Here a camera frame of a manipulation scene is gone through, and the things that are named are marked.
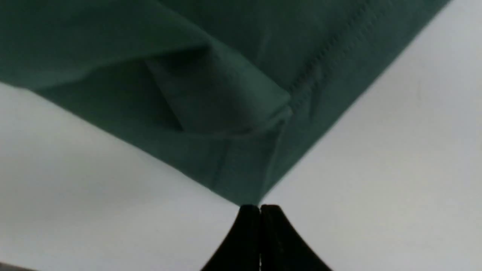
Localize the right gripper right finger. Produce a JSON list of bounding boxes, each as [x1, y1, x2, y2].
[[260, 205, 331, 271]]

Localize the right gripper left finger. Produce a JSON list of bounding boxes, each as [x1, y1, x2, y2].
[[202, 205, 261, 271]]

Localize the green long-sleeve top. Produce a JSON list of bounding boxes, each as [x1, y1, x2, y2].
[[0, 0, 448, 205]]

